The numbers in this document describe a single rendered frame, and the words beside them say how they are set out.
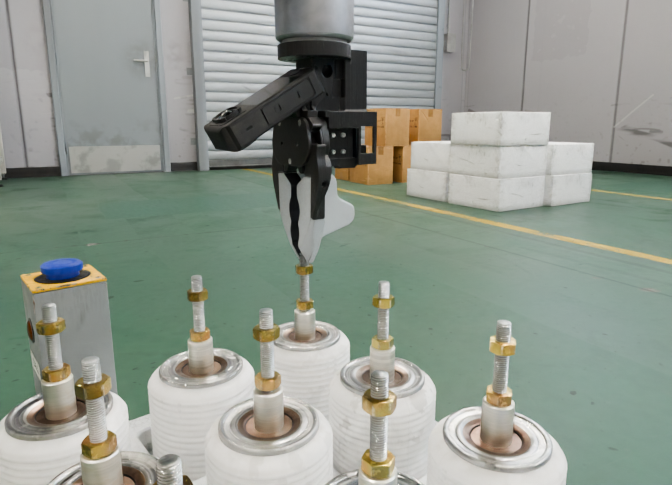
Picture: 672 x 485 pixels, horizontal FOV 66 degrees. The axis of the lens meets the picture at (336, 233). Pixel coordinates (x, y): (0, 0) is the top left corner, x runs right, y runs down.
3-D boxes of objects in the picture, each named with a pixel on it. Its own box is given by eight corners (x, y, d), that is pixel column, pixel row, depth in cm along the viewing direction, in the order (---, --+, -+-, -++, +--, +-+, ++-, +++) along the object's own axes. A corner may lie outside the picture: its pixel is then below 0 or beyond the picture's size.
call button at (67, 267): (46, 288, 52) (44, 269, 52) (38, 279, 55) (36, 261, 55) (88, 281, 55) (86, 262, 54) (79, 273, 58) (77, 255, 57)
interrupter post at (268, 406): (256, 440, 37) (254, 399, 37) (250, 422, 40) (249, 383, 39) (288, 434, 38) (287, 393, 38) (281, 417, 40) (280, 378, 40)
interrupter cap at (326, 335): (355, 339, 55) (355, 333, 55) (299, 361, 50) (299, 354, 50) (309, 320, 60) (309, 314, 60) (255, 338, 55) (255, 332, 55)
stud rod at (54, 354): (56, 392, 41) (45, 302, 39) (69, 393, 41) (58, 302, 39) (49, 399, 40) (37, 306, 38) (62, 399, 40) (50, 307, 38)
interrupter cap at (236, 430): (224, 469, 34) (223, 460, 34) (213, 411, 41) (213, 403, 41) (332, 447, 37) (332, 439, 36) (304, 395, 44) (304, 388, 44)
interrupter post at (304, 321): (320, 339, 55) (320, 310, 54) (303, 345, 54) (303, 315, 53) (306, 332, 57) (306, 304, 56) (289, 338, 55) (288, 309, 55)
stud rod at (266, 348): (265, 400, 39) (262, 306, 38) (277, 403, 39) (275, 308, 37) (259, 407, 38) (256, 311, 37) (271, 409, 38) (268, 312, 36)
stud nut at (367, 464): (370, 455, 31) (370, 442, 30) (397, 463, 30) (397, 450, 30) (357, 475, 29) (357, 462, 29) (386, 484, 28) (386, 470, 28)
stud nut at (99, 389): (110, 382, 31) (109, 369, 31) (113, 395, 30) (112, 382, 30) (74, 390, 31) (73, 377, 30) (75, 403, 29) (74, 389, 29)
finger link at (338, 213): (362, 260, 53) (361, 170, 52) (313, 269, 50) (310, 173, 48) (345, 255, 56) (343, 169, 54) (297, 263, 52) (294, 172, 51)
